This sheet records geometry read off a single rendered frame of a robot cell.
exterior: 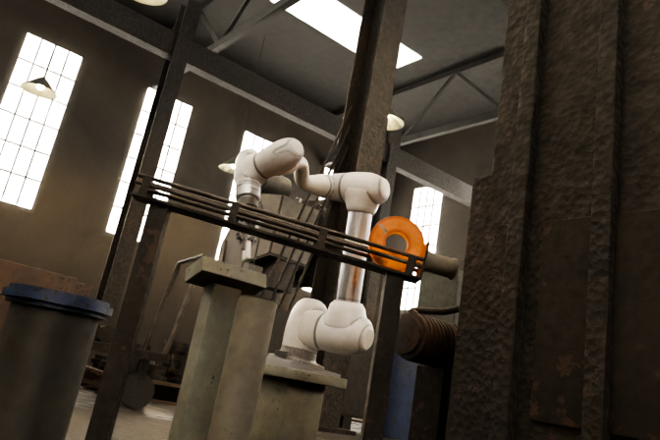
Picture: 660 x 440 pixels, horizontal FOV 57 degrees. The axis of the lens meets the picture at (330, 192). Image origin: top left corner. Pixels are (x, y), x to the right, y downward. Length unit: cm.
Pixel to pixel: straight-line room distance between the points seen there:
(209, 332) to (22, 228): 1148
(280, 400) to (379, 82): 356
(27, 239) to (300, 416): 1111
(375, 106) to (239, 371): 388
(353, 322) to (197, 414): 80
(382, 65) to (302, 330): 346
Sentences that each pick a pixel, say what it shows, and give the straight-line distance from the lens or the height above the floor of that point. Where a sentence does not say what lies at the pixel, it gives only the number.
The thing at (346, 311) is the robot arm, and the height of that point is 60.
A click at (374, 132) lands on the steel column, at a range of 535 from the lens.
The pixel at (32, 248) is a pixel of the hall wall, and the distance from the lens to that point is 1335.
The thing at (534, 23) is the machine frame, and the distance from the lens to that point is 168.
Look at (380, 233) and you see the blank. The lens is 168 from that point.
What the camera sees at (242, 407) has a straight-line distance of 184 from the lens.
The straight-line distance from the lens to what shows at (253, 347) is 184.
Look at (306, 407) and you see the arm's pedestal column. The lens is 262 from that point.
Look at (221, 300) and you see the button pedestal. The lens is 199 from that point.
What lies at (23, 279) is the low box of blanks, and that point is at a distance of 347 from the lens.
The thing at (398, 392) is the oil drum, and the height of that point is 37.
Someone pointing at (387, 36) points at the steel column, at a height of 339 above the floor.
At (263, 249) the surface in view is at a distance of 728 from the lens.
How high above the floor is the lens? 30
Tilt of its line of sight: 17 degrees up
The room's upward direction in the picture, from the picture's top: 10 degrees clockwise
